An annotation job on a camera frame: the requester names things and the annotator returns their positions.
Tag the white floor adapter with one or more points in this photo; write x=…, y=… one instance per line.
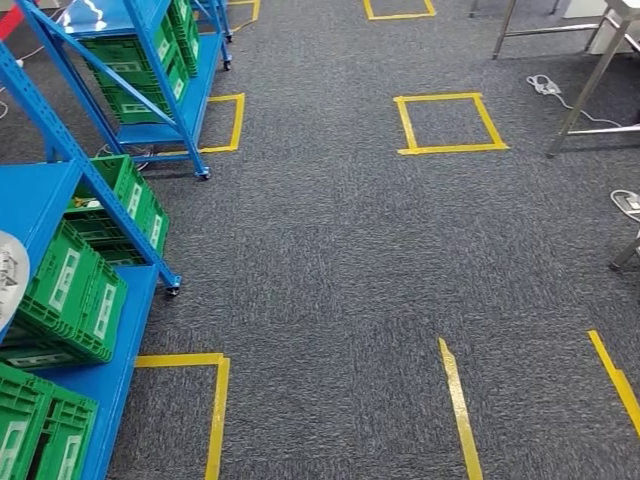
x=629, y=202

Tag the silver wheel hubcap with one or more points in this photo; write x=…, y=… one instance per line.
x=10, y=285

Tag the yellow floor tape strip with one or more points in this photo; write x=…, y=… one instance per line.
x=175, y=360
x=217, y=424
x=460, y=404

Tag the yellow floor tape square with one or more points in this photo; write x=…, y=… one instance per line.
x=400, y=16
x=450, y=150

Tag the steel table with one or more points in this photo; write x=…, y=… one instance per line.
x=590, y=83

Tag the yellow floor tape marking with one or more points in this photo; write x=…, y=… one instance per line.
x=237, y=119
x=256, y=8

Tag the blue metal shelf rack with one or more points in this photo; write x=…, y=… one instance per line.
x=205, y=86
x=30, y=199

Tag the red floor tape line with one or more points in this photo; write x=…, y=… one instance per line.
x=10, y=23

